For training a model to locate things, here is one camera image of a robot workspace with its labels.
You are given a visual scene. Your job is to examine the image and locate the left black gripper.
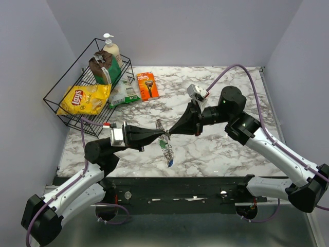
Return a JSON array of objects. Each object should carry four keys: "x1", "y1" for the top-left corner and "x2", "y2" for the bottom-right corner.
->
[{"x1": 112, "y1": 121, "x2": 166, "y2": 154}]

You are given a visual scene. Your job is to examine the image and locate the yellow Lays chips bag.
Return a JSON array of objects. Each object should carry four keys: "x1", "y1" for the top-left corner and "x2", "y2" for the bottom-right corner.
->
[{"x1": 57, "y1": 84, "x2": 112, "y2": 115}]

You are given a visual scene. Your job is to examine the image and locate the white and green packet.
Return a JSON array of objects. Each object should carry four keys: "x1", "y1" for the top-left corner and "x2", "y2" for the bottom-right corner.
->
[{"x1": 108, "y1": 76, "x2": 140, "y2": 109}]

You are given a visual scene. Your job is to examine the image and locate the key with blue tag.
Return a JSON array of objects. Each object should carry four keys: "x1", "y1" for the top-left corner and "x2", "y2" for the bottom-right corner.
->
[{"x1": 168, "y1": 160, "x2": 174, "y2": 168}]

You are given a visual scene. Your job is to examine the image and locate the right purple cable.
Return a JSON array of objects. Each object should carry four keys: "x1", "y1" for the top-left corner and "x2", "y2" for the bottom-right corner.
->
[{"x1": 207, "y1": 64, "x2": 329, "y2": 211}]

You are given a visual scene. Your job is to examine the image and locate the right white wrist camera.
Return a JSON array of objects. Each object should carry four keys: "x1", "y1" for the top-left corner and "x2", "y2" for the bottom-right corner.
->
[{"x1": 187, "y1": 84, "x2": 209, "y2": 102}]

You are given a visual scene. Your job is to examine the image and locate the brown and green bag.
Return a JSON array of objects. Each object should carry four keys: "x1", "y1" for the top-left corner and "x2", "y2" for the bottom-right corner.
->
[{"x1": 88, "y1": 50, "x2": 121, "y2": 85}]

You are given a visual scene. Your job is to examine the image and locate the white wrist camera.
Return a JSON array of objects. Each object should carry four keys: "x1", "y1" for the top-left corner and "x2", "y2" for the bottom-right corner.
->
[
  {"x1": 109, "y1": 123, "x2": 125, "y2": 147},
  {"x1": 187, "y1": 84, "x2": 209, "y2": 102}
]

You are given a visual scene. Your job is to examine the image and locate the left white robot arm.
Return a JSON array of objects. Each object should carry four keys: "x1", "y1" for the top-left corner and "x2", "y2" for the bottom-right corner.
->
[{"x1": 21, "y1": 122, "x2": 165, "y2": 246}]

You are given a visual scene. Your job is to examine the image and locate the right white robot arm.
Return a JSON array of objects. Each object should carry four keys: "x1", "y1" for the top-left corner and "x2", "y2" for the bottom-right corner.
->
[{"x1": 169, "y1": 84, "x2": 328, "y2": 213}]

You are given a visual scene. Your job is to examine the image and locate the cream pump lotion bottle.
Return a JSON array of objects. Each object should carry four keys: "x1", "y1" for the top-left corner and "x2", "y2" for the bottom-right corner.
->
[{"x1": 103, "y1": 33, "x2": 123, "y2": 68}]

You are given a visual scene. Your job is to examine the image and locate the key with green tag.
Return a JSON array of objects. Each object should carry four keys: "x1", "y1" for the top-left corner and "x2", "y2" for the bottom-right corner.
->
[{"x1": 159, "y1": 139, "x2": 169, "y2": 150}]

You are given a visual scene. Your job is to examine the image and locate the black wire rack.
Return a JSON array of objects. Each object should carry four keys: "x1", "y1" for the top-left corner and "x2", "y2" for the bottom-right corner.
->
[{"x1": 43, "y1": 38, "x2": 135, "y2": 139}]

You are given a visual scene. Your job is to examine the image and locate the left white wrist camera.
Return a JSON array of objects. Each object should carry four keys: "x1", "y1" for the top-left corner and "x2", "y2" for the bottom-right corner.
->
[{"x1": 109, "y1": 123, "x2": 125, "y2": 147}]

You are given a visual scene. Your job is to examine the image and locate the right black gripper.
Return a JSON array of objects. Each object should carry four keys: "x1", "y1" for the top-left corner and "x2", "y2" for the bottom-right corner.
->
[{"x1": 169, "y1": 99, "x2": 232, "y2": 136}]

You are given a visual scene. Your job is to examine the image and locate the round metal keyring disc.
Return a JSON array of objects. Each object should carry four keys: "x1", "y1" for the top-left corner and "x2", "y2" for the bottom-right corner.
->
[{"x1": 155, "y1": 119, "x2": 174, "y2": 168}]

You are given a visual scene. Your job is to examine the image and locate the orange Gillette razor box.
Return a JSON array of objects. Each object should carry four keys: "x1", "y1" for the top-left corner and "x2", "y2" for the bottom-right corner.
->
[{"x1": 137, "y1": 72, "x2": 159, "y2": 101}]

